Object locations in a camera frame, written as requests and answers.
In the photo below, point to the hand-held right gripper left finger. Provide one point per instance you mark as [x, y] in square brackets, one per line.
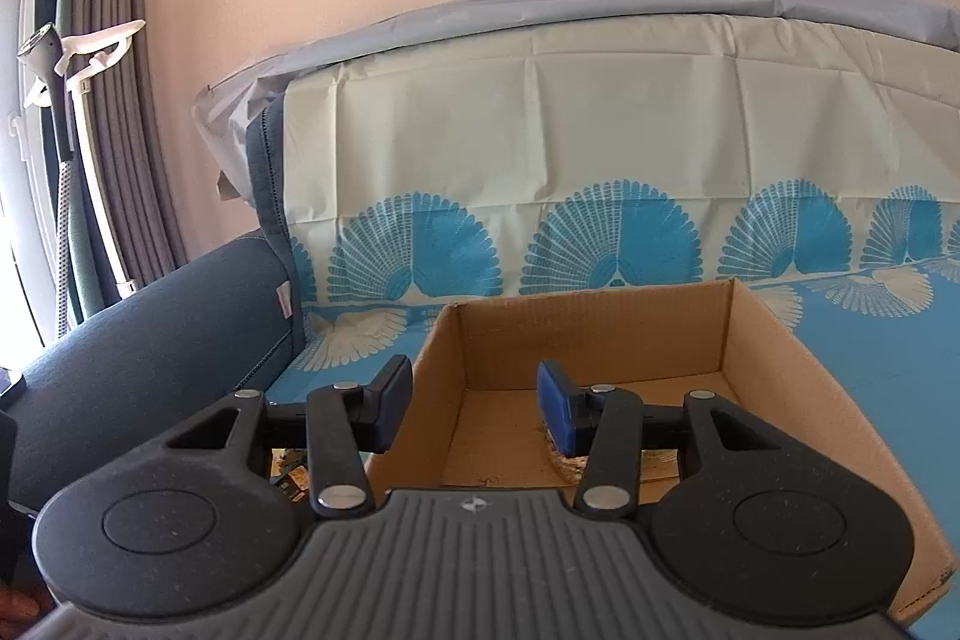
[391, 404]

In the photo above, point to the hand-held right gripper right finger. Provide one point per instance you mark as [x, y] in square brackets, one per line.
[555, 409]

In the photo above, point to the cardboard box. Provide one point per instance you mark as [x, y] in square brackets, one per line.
[510, 340]

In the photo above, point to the colourful snack packet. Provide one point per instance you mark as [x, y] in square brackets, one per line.
[289, 476]

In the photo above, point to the blue cream fan-print cloth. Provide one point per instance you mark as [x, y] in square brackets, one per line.
[600, 123]

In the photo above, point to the small dark flat object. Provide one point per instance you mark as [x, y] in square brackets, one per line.
[10, 383]

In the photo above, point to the pale grey sheet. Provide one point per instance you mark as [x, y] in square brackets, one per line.
[525, 3]

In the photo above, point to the grey pleated curtain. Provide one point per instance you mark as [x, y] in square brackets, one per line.
[127, 85]

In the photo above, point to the garment steamer with white hanger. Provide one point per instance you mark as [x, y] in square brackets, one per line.
[60, 115]

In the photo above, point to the white window frame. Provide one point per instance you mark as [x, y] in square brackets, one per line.
[19, 175]

